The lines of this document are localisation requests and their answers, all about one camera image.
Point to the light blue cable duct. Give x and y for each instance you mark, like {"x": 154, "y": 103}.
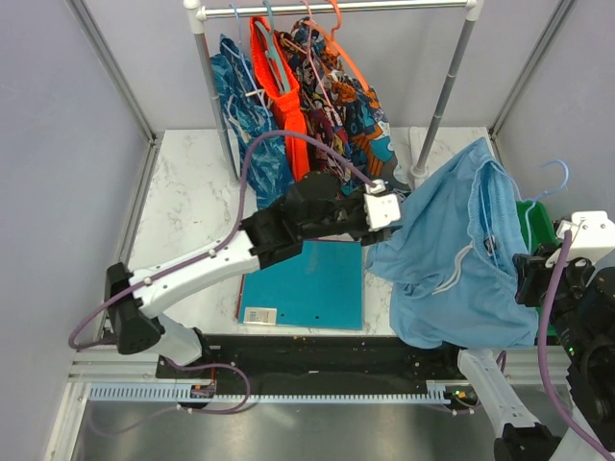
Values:
{"x": 189, "y": 392}

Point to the blue patterned shorts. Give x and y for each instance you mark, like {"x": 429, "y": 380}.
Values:
{"x": 269, "y": 174}

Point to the light blue wire hanger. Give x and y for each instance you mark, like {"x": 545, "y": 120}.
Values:
{"x": 543, "y": 201}

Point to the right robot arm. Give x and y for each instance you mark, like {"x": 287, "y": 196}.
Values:
{"x": 578, "y": 305}

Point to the right aluminium frame post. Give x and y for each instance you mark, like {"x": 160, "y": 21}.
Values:
{"x": 539, "y": 51}

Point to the colourful cartoon print shorts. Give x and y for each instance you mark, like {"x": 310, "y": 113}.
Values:
{"x": 368, "y": 131}

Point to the dark comic print shorts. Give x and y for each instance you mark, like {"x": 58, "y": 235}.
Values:
{"x": 322, "y": 120}

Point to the blue plastic hanger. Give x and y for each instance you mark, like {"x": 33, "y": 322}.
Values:
{"x": 256, "y": 91}

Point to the teal plastic hanger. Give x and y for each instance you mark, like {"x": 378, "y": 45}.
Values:
{"x": 265, "y": 38}

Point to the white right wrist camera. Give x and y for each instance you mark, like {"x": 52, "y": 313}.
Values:
{"x": 592, "y": 235}

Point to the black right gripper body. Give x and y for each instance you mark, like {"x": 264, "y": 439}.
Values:
{"x": 534, "y": 284}

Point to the aluminium frame post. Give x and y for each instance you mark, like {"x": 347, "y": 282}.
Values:
{"x": 539, "y": 51}
{"x": 105, "y": 55}

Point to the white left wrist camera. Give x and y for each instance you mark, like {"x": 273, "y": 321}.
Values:
{"x": 381, "y": 206}

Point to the teal folder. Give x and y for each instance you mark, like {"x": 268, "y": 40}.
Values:
{"x": 322, "y": 287}

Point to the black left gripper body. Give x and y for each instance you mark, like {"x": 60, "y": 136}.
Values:
{"x": 349, "y": 219}

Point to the light blue shorts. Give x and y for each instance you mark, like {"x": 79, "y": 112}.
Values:
{"x": 450, "y": 262}

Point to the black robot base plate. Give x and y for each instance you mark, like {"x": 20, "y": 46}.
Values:
{"x": 331, "y": 362}

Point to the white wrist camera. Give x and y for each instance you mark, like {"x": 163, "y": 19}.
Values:
{"x": 381, "y": 206}
{"x": 592, "y": 235}

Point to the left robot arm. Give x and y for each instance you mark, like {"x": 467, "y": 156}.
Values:
{"x": 310, "y": 209}

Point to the left aluminium frame post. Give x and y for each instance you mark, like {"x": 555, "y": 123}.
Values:
{"x": 105, "y": 55}

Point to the pink plastic hanger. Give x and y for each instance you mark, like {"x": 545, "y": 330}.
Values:
{"x": 312, "y": 53}

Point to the green plastic bin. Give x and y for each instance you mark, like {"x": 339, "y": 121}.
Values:
{"x": 533, "y": 272}

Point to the orange plastic hanger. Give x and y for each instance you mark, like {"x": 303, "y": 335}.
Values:
{"x": 333, "y": 50}

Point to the orange shorts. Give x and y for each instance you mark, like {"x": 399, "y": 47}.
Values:
{"x": 286, "y": 108}

